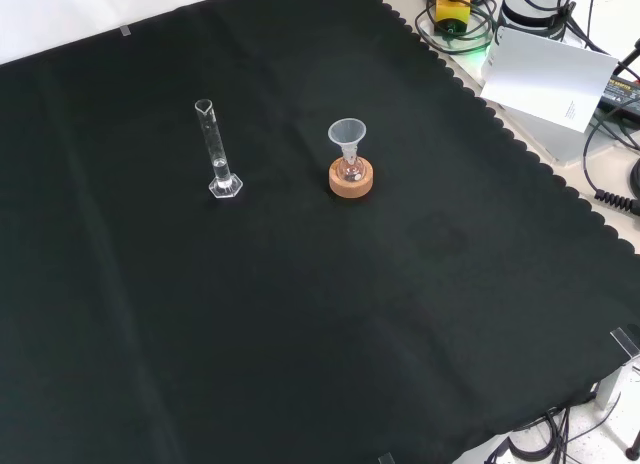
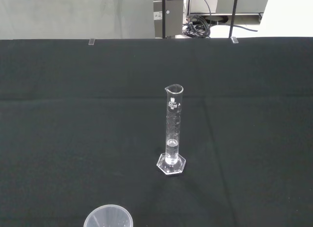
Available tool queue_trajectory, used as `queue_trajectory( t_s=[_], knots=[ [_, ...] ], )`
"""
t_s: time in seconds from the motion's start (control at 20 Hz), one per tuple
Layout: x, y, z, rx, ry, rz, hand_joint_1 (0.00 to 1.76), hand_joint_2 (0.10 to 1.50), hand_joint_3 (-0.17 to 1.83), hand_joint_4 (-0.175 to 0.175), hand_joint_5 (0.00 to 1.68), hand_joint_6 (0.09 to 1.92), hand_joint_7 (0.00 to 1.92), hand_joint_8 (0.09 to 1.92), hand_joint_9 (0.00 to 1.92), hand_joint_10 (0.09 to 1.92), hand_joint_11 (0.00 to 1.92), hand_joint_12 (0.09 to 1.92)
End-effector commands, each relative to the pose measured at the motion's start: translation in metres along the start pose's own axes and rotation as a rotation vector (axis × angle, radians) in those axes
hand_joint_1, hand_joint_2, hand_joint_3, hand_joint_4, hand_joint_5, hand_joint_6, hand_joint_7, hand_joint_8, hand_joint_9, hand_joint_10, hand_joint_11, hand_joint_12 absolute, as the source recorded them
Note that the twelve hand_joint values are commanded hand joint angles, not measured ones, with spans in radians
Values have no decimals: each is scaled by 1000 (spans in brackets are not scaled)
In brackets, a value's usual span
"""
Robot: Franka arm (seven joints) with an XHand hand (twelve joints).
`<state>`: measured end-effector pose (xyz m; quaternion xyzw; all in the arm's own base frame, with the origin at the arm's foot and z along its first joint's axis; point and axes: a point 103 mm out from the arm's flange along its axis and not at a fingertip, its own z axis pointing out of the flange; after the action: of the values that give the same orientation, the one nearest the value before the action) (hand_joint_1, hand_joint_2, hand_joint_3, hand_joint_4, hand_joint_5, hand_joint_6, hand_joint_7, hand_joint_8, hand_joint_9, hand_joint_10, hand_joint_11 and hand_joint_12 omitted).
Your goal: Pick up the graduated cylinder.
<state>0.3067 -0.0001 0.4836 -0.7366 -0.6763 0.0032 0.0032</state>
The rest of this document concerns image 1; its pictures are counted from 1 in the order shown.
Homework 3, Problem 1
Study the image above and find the grey metal bench leg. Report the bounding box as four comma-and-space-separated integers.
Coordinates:
594, 356, 640, 411

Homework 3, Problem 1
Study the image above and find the small round-bottom glass flask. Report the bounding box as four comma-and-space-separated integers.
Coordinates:
336, 151, 362, 183

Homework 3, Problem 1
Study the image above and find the yellow stop button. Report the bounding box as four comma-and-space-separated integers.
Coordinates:
433, 0, 473, 37

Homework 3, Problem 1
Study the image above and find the pale board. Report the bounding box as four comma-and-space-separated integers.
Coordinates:
479, 25, 620, 134

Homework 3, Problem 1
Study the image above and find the cork ring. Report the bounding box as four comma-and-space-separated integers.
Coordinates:
328, 156, 375, 199

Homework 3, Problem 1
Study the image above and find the clear glass graduated cylinder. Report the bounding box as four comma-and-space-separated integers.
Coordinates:
194, 98, 245, 200

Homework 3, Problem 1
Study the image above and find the black floor cable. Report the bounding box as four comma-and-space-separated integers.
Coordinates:
482, 406, 626, 464

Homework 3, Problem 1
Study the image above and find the black coiled cable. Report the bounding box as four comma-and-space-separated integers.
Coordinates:
593, 188, 640, 216

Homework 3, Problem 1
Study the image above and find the black bench cloth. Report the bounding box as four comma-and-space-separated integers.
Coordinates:
0, 0, 640, 464

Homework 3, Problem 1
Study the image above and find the black power adapter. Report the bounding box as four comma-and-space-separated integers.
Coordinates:
597, 76, 640, 118

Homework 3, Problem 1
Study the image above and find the clear plastic funnel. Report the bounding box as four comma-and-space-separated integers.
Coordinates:
327, 117, 368, 158

